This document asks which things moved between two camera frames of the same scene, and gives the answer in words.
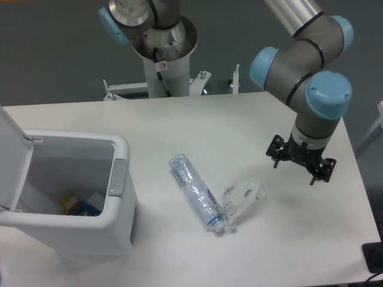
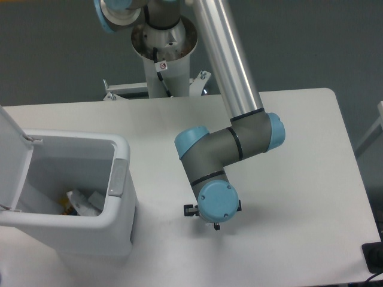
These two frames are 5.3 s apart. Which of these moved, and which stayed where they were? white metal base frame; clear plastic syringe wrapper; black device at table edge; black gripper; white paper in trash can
Moved: clear plastic syringe wrapper; black gripper
Stayed: black device at table edge; white metal base frame; white paper in trash can
